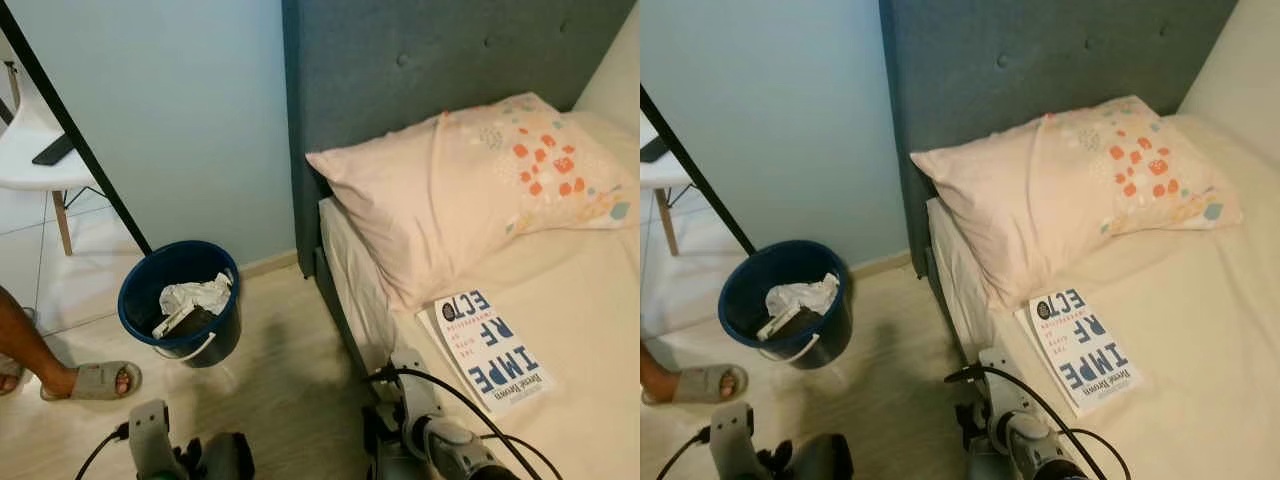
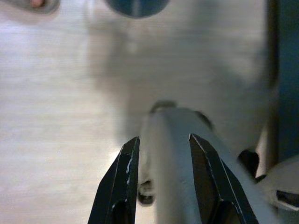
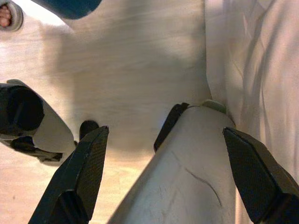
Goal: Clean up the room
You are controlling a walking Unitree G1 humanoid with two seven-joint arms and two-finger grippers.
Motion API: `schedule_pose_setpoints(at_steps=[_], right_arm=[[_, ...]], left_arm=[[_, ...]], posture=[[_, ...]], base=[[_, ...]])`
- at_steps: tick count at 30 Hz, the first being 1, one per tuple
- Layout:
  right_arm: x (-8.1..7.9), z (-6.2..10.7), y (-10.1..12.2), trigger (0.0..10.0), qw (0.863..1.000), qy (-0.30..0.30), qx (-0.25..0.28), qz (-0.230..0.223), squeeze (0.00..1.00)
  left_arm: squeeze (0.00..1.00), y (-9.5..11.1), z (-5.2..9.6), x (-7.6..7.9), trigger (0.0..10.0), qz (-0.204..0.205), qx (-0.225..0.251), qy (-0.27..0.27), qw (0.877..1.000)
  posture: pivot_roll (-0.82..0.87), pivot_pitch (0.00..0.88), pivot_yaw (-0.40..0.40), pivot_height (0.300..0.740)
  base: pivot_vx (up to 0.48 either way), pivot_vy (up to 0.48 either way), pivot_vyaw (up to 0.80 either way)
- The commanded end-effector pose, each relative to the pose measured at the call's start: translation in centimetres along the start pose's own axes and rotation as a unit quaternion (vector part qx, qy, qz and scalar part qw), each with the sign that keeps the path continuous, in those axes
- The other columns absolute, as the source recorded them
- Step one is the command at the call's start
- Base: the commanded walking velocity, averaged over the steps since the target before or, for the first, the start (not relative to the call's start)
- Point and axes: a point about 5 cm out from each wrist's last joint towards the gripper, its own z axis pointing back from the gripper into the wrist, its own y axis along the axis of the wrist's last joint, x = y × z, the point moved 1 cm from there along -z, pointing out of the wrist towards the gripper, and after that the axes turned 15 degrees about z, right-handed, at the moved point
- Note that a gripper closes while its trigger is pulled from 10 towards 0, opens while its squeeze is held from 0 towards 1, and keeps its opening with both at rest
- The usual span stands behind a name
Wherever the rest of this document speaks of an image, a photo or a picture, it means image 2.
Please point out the blue round bin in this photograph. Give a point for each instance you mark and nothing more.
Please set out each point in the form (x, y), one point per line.
(136, 7)

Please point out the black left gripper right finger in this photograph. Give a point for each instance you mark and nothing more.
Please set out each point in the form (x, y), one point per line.
(215, 186)

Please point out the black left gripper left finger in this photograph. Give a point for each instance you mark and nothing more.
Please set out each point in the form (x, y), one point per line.
(116, 186)

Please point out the black robot right foot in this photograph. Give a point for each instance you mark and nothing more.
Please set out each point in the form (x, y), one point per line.
(248, 161)

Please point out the black robot left foot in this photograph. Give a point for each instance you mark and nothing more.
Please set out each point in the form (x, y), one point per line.
(146, 198)

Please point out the silver robot left leg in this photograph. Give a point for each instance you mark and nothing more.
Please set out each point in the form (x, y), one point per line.
(168, 151)

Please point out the black robot foot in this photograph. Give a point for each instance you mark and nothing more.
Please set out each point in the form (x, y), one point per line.
(146, 198)
(248, 161)

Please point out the dark teal bed base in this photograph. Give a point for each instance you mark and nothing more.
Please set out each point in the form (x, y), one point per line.
(288, 70)

